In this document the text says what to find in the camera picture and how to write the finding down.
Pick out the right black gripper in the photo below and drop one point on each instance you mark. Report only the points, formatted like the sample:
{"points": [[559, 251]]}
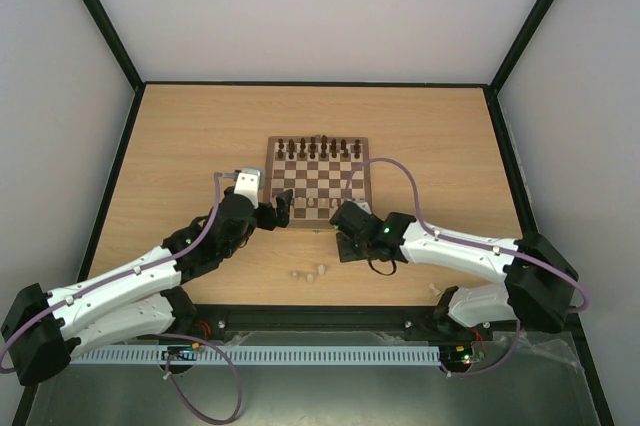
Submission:
{"points": [[348, 218]]}

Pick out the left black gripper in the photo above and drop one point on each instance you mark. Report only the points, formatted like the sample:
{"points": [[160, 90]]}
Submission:
{"points": [[283, 212]]}

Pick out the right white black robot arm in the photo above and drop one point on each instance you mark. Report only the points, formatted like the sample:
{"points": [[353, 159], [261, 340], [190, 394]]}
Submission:
{"points": [[528, 279]]}

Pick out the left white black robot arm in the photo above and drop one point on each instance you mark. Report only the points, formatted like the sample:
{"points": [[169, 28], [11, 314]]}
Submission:
{"points": [[44, 331]]}

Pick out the wooden chess board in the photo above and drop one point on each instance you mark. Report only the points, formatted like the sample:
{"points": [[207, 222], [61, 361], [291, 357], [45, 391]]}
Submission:
{"points": [[341, 178]]}

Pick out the metal front plate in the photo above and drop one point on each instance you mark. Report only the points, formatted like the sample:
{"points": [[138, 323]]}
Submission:
{"points": [[528, 389]]}

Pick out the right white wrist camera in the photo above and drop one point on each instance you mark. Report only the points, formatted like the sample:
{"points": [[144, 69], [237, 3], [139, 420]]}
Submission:
{"points": [[364, 205]]}

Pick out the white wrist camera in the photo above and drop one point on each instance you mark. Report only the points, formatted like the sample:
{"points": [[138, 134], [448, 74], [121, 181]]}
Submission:
{"points": [[248, 183], [364, 205]]}

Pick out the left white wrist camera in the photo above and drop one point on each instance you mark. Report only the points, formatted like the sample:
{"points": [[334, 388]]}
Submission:
{"points": [[248, 183]]}

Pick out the black aluminium mounting rail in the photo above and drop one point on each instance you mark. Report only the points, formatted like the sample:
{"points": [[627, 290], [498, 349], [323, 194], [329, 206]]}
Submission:
{"points": [[411, 323]]}

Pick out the light blue slotted cable duct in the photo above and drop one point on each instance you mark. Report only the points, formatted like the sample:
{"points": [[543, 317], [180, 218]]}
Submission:
{"points": [[264, 355]]}

